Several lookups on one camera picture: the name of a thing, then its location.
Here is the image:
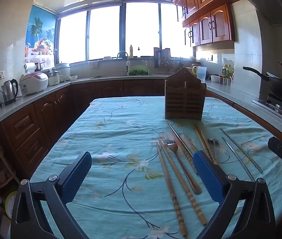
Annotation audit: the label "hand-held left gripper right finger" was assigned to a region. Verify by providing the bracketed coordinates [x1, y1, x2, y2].
[193, 150, 276, 239]

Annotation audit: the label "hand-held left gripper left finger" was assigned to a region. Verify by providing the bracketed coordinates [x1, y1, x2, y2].
[10, 151, 93, 239]

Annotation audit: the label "wooden handled fork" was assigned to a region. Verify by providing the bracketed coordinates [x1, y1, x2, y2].
[164, 139, 202, 195]

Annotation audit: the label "metal spoon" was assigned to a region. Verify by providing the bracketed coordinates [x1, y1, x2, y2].
[207, 138, 220, 153]

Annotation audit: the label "metal chopstick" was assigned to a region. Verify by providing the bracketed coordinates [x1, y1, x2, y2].
[222, 137, 255, 182]
[165, 121, 198, 174]
[220, 128, 263, 174]

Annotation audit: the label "wooden utensil holder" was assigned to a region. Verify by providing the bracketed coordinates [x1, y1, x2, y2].
[165, 68, 207, 120]

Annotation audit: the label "teal floral tablecloth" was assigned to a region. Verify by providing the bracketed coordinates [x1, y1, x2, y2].
[30, 96, 282, 239]

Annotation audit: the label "small white cooker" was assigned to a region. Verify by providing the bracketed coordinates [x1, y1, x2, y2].
[48, 69, 61, 85]

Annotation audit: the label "white pink rice cooker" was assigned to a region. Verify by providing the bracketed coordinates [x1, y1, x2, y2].
[19, 72, 49, 96]

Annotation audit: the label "translucent measuring jug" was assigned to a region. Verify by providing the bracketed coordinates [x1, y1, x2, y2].
[196, 66, 207, 80]

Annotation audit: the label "white steamer pot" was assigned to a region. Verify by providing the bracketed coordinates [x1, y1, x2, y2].
[55, 62, 71, 82]

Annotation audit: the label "steel electric kettle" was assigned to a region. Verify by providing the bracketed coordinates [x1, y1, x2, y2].
[2, 79, 19, 106]

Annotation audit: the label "green colander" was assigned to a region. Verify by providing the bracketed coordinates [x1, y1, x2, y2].
[128, 65, 149, 76]

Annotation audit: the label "knife rack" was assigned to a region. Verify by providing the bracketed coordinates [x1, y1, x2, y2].
[153, 47, 172, 70]

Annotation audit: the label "curved sink faucet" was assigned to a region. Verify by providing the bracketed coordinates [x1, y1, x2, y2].
[117, 50, 131, 75]

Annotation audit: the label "kitchen window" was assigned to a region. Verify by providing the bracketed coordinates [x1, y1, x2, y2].
[56, 1, 196, 65]

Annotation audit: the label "wooden upper cabinets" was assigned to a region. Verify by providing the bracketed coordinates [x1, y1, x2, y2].
[172, 0, 246, 48]

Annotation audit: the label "tropical fruit wall poster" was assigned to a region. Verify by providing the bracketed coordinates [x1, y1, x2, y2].
[25, 5, 57, 64]

